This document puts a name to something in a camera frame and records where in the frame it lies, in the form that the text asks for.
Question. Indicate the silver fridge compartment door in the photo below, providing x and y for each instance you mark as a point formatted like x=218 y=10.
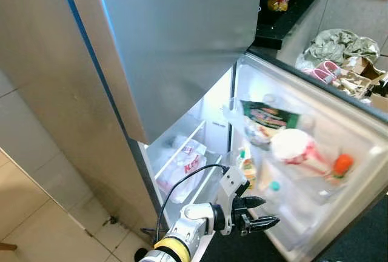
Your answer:
x=357 y=128

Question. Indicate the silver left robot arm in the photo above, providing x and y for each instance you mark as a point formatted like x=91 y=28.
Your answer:
x=197 y=213

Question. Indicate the glass fridge shelf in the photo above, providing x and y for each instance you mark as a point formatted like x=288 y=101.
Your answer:
x=212 y=171
x=180 y=150

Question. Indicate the silver fridge body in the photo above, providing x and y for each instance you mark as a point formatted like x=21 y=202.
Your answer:
x=60 y=92

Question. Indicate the clear bottle teal cap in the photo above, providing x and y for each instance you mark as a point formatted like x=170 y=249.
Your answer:
x=274 y=185

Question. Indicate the yellow green sauce bottle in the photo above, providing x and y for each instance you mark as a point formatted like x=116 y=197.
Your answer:
x=247 y=168

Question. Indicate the white tub red label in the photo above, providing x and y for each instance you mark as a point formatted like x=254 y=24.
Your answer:
x=291 y=147

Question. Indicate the white KFC plastic bag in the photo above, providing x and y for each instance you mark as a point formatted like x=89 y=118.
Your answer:
x=182 y=171

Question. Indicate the green food packet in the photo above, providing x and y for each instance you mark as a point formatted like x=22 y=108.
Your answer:
x=270 y=116

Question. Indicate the orange capped bottle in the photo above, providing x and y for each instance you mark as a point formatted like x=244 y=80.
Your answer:
x=342 y=164

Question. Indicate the dark floor rug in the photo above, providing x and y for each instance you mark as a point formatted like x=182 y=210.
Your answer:
x=370 y=244

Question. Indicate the pink slipper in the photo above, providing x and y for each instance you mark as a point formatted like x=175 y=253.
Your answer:
x=332 y=68
x=321 y=75

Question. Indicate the plain cardboard box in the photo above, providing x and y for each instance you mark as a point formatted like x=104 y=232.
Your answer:
x=379 y=103

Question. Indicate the grey green crumpled cloth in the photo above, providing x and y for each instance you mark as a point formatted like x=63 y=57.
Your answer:
x=336 y=47

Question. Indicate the cardboard box with wooden pieces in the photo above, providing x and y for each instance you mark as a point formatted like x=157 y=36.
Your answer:
x=367 y=65

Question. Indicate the silver freezer door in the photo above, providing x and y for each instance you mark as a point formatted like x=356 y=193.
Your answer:
x=182 y=37

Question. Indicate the grey kitchen counter black worktop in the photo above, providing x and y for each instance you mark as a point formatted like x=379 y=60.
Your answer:
x=357 y=19

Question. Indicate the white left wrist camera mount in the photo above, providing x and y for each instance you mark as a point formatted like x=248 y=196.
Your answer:
x=230 y=183

